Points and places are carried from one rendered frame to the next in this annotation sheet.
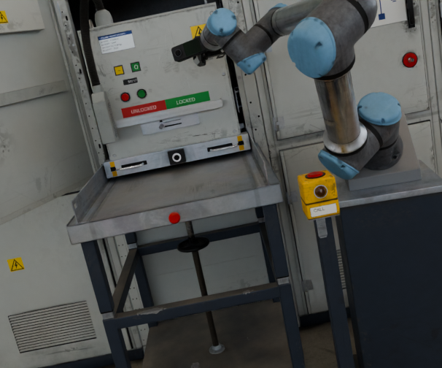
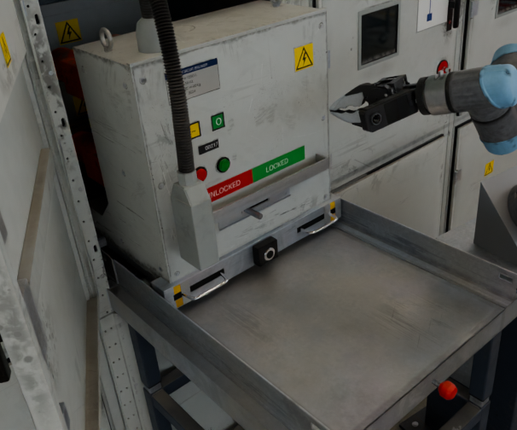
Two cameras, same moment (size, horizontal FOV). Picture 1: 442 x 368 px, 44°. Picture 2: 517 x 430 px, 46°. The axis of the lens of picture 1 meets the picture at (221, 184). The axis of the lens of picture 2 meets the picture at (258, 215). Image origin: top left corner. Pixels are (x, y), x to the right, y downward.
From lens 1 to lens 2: 144 cm
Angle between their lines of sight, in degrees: 39
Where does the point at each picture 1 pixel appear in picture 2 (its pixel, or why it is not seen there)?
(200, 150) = (289, 234)
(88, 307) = not seen: outside the picture
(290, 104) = (339, 136)
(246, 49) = not seen: outside the picture
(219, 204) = (473, 345)
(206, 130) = (296, 202)
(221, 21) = (514, 88)
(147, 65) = (234, 116)
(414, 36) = (449, 41)
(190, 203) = (449, 358)
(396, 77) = not seen: hidden behind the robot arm
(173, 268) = (194, 390)
